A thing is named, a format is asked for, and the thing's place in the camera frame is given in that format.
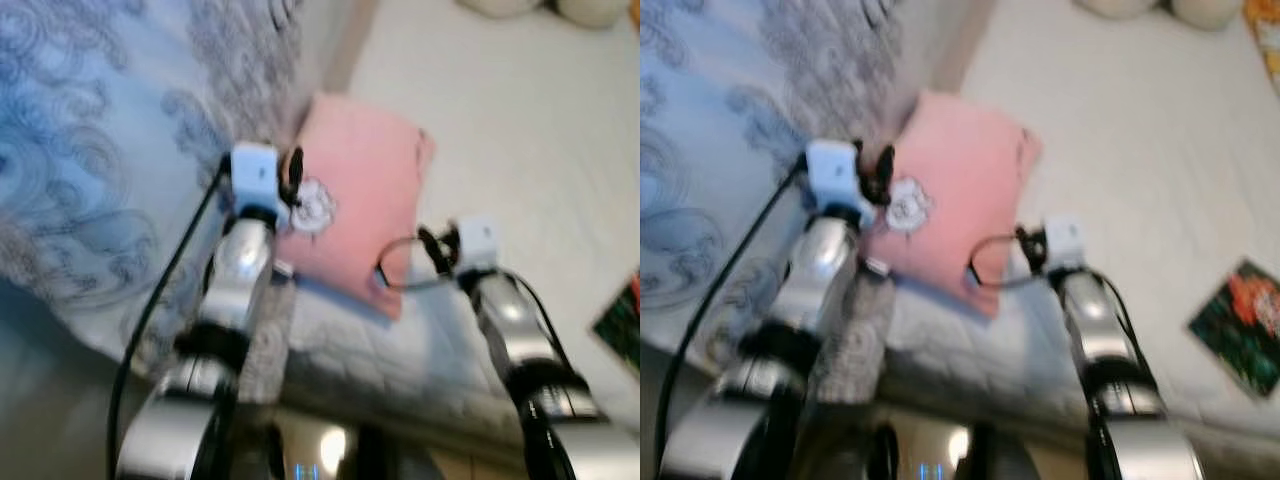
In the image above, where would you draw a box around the yellow orange cartoon print blanket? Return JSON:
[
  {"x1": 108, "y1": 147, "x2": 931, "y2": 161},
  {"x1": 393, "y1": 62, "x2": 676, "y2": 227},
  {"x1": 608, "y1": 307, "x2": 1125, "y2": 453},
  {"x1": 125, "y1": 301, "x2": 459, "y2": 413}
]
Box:
[{"x1": 1243, "y1": 0, "x2": 1280, "y2": 96}]

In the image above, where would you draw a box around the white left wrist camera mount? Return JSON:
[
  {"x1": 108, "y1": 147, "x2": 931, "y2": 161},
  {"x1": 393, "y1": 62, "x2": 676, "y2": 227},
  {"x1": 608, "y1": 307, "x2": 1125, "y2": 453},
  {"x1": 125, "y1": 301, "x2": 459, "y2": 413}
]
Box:
[
  {"x1": 805, "y1": 138, "x2": 863, "y2": 211},
  {"x1": 228, "y1": 142, "x2": 281, "y2": 213}
]

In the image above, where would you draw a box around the white quilted bed sheet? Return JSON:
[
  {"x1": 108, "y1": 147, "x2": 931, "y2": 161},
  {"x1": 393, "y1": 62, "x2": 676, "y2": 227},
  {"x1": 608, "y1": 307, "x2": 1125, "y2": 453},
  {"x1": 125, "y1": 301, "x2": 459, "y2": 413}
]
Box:
[
  {"x1": 880, "y1": 0, "x2": 1280, "y2": 451},
  {"x1": 270, "y1": 0, "x2": 641, "y2": 441}
]

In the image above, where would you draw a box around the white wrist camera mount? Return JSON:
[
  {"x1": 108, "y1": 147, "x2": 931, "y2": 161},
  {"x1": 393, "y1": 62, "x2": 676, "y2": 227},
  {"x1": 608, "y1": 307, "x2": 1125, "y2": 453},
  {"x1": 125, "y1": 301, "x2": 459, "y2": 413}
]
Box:
[
  {"x1": 805, "y1": 138, "x2": 863, "y2": 211},
  {"x1": 455, "y1": 215, "x2": 501, "y2": 273},
  {"x1": 1043, "y1": 215, "x2": 1089, "y2": 273},
  {"x1": 228, "y1": 142, "x2": 281, "y2": 213}
]

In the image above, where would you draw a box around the pink pillow white flower print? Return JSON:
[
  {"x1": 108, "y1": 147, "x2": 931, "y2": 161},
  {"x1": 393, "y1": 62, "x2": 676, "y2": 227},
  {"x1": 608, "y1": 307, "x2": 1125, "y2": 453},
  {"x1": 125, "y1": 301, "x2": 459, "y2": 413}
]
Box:
[
  {"x1": 272, "y1": 93, "x2": 438, "y2": 323},
  {"x1": 862, "y1": 88, "x2": 1046, "y2": 319}
]

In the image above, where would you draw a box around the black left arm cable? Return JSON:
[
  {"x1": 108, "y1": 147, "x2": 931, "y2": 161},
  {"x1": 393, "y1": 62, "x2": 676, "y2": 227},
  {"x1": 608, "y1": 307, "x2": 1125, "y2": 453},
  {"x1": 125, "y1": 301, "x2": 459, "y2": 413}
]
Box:
[
  {"x1": 655, "y1": 155, "x2": 809, "y2": 480},
  {"x1": 105, "y1": 155, "x2": 236, "y2": 480}
]

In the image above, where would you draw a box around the dark green red book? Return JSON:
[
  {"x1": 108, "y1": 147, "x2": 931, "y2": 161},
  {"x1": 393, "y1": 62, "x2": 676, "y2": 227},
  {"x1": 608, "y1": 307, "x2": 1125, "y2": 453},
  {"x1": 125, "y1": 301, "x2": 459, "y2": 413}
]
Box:
[
  {"x1": 1188, "y1": 258, "x2": 1280, "y2": 399},
  {"x1": 592, "y1": 275, "x2": 641, "y2": 376}
]

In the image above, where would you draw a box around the blue grey swirl patterned cloth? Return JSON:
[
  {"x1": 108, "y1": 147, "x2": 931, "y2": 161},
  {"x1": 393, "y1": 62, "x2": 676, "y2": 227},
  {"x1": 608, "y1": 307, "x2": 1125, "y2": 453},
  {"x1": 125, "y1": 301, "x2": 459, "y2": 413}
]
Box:
[
  {"x1": 0, "y1": 0, "x2": 356, "y2": 406},
  {"x1": 640, "y1": 0, "x2": 986, "y2": 406}
]

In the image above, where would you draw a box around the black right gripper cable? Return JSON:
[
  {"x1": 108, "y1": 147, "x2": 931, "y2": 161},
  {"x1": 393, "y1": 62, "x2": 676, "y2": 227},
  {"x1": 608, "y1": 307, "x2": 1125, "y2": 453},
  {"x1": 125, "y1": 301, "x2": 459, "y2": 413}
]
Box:
[
  {"x1": 966, "y1": 233, "x2": 1056, "y2": 293},
  {"x1": 375, "y1": 233, "x2": 471, "y2": 293}
]

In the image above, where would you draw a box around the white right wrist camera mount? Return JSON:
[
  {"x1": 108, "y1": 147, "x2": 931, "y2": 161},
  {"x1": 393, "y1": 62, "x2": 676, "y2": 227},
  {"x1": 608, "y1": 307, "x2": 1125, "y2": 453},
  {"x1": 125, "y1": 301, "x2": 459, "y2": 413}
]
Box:
[
  {"x1": 1043, "y1": 215, "x2": 1089, "y2": 273},
  {"x1": 455, "y1": 215, "x2": 501, "y2": 273}
]

